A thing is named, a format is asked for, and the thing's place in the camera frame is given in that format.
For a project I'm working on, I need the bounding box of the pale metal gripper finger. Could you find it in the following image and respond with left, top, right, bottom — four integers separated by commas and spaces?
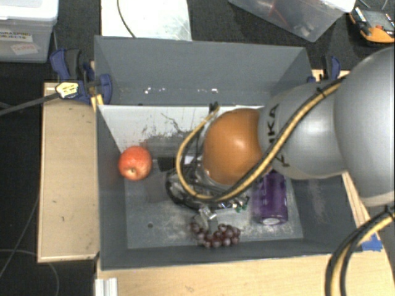
194, 208, 209, 228
207, 211, 219, 231

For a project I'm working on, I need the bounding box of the dark purple grape bunch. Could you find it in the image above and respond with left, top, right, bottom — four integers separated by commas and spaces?
189, 221, 242, 249

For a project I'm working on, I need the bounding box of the red apple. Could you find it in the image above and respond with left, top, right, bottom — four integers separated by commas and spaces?
118, 146, 153, 182

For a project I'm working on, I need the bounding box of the pale wood board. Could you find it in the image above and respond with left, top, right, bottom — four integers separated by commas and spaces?
36, 81, 101, 263

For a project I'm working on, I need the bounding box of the grey metal bin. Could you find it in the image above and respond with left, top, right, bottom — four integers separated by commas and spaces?
93, 35, 362, 271

